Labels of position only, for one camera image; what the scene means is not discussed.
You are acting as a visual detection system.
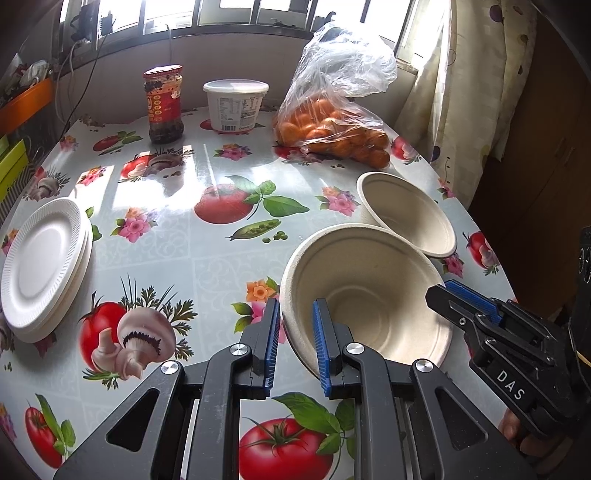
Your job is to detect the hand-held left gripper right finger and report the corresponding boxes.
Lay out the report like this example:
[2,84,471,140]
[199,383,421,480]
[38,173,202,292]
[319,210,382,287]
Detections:
[312,298,539,480]

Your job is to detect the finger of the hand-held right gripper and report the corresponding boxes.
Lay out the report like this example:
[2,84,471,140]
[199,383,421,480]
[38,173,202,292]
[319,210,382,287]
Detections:
[425,285,496,352]
[443,279,505,324]

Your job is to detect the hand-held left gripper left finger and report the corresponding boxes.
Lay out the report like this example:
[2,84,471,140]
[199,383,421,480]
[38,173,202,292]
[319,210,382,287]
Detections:
[53,298,282,480]

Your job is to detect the beige paper bowl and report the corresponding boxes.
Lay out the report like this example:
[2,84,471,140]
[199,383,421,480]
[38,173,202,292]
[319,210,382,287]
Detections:
[356,172,458,258]
[280,224,454,377]

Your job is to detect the stack of white paper plates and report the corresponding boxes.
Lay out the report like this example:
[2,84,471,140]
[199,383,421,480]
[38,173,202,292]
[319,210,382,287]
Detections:
[0,210,94,344]

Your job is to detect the person's right hand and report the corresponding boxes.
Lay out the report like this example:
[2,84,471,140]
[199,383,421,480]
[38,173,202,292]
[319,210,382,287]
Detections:
[501,408,549,462]

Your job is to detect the brown wooden cabinet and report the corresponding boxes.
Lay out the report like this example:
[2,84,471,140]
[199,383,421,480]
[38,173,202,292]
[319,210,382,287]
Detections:
[466,0,591,319]

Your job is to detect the floral print curtain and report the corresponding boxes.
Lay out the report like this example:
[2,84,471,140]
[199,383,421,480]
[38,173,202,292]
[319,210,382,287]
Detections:
[397,0,539,185]

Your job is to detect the pile of oranges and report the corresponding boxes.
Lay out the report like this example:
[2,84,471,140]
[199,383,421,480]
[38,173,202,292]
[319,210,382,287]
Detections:
[273,95,392,168]

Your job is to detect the white plastic tub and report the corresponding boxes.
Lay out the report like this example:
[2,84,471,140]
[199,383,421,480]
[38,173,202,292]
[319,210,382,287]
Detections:
[203,79,270,134]

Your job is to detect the chili sauce glass jar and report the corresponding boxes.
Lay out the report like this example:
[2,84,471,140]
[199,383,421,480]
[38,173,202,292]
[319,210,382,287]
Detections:
[142,65,184,145]

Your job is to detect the clear plastic bag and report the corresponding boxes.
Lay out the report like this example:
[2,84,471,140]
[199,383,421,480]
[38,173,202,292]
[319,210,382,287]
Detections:
[272,21,399,168]

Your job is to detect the lime green box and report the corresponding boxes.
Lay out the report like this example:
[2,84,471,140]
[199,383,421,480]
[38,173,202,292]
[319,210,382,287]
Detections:
[0,138,29,204]

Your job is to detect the barred window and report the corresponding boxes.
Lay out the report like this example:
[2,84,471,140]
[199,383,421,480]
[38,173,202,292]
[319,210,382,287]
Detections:
[60,0,451,75]

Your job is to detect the orange box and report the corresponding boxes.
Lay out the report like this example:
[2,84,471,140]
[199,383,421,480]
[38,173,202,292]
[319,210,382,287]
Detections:
[0,78,54,134]

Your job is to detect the black power adapter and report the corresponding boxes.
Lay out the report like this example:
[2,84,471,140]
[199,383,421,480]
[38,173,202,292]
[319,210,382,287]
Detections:
[76,2,100,40]

